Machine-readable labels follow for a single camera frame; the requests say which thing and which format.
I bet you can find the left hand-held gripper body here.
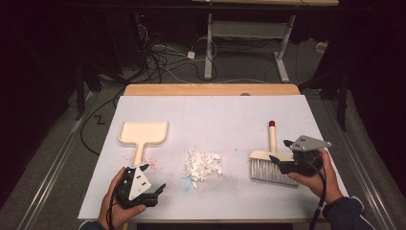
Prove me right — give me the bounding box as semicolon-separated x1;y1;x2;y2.
114;166;160;211

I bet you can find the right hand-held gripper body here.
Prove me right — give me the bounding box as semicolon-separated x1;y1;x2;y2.
279;134;333;177

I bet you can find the cream brush with red tip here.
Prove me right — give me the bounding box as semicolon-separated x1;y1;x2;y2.
248;120;300;188

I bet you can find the cream plastic dustpan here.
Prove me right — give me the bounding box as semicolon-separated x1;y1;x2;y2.
118;121;169;168

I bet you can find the pile of white paper scraps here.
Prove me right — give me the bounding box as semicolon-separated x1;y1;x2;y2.
184;147;224;190

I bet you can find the person's right hand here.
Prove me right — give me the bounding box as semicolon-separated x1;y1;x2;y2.
286;148;345;206

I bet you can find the person's left hand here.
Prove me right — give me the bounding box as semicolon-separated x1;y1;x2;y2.
97;167;147;230

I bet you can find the white board table cover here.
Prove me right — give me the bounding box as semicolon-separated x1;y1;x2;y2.
77;95;350;221

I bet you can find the wooden table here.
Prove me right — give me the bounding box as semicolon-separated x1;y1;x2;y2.
123;83;327;224

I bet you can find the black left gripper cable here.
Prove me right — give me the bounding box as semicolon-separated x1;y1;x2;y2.
105;177;127;230

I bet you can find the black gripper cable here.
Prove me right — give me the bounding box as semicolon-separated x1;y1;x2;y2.
105;177;127;230
300;157;328;230

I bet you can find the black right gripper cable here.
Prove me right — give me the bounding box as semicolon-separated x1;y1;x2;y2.
300;157;328;230

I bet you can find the metal floor rail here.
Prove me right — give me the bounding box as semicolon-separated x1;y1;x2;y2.
13;91;98;230
322;97;398;230

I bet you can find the black floor cable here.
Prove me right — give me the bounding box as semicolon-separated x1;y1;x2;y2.
79;95;126;157

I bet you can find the tangle of floor cables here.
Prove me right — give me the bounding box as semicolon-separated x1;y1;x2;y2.
137;23;218;84

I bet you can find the white desk with metal frame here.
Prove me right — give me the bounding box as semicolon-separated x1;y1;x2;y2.
191;0;340;83

